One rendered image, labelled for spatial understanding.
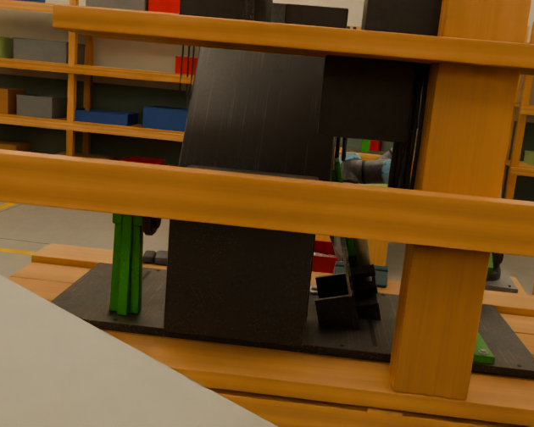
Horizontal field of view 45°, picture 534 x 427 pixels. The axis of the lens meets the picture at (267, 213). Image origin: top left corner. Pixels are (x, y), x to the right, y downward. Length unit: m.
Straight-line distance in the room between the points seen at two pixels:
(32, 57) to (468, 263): 6.46
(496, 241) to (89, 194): 0.72
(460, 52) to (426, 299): 0.45
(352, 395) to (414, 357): 0.14
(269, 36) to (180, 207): 0.33
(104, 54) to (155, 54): 0.58
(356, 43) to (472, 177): 0.32
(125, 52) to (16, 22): 1.30
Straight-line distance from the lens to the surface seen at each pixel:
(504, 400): 1.38
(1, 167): 1.26
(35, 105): 7.30
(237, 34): 1.13
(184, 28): 1.15
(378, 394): 1.30
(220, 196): 1.14
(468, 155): 1.20
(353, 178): 2.01
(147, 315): 1.50
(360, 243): 1.50
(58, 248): 2.02
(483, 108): 1.20
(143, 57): 7.46
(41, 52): 7.30
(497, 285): 2.14
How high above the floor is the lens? 1.44
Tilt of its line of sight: 12 degrees down
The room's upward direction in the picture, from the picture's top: 5 degrees clockwise
